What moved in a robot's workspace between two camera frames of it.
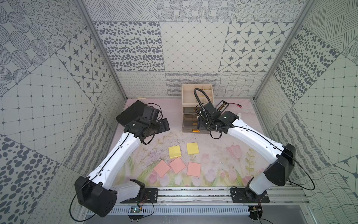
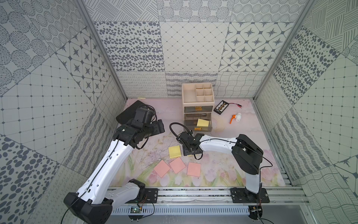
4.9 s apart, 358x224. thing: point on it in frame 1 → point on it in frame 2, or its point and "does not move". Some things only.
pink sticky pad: x=194 y=169 does not move
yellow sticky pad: x=175 y=151 does not move
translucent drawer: x=190 y=110 does not move
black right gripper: x=200 y=123 → x=186 y=152
